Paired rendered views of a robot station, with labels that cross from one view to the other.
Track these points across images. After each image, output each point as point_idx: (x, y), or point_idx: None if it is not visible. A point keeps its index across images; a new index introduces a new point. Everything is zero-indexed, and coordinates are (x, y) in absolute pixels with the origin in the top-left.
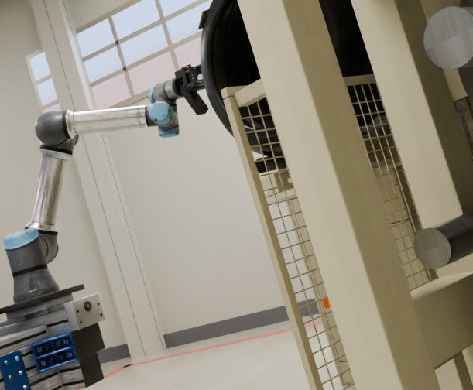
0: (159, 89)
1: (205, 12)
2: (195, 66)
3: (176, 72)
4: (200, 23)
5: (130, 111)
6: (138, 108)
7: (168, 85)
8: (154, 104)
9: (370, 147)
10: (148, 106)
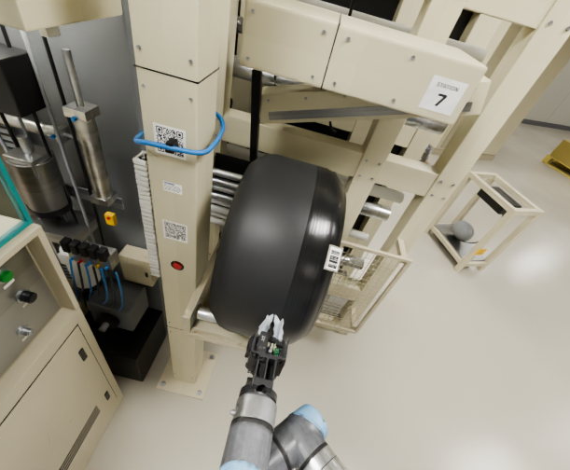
0: (270, 452)
1: (334, 249)
2: (267, 343)
3: (272, 383)
4: (336, 264)
5: (347, 469)
6: (336, 455)
7: (275, 415)
8: (322, 420)
9: (210, 284)
10: (322, 439)
